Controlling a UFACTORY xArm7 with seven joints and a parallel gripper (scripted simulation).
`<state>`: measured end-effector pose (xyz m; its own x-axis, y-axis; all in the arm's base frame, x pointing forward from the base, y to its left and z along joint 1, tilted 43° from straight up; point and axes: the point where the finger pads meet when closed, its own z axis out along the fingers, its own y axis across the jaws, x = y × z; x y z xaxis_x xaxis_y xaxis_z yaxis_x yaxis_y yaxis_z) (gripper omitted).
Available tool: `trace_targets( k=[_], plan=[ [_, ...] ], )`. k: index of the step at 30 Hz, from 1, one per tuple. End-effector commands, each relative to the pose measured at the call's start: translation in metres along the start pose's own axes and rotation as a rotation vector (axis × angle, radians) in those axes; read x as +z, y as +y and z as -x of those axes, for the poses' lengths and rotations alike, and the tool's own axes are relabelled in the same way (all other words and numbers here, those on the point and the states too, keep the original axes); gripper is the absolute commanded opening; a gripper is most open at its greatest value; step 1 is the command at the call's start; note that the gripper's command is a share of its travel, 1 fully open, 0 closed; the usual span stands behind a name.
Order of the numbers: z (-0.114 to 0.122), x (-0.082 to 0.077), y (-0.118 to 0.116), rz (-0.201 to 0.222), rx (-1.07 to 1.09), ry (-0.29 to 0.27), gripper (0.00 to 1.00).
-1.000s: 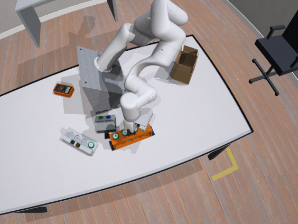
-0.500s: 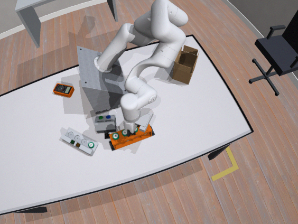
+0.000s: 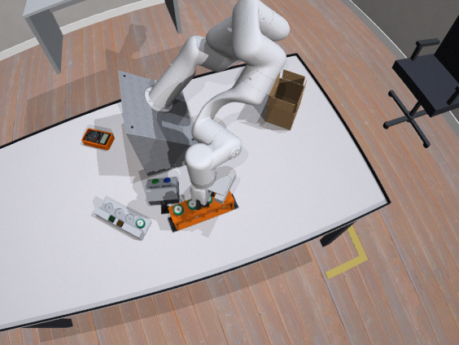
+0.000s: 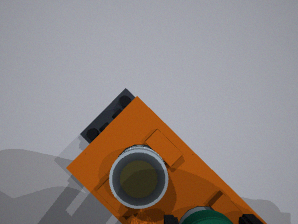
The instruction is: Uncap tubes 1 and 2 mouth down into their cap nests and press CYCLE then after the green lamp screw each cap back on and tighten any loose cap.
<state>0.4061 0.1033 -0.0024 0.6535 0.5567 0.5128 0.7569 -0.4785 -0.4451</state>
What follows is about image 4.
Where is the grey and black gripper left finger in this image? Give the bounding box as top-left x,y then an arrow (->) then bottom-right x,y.
164,215 -> 179,224

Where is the green screw cap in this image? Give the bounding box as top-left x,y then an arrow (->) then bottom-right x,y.
181,210 -> 233,224

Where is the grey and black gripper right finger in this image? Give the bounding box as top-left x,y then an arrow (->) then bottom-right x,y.
239,214 -> 263,224

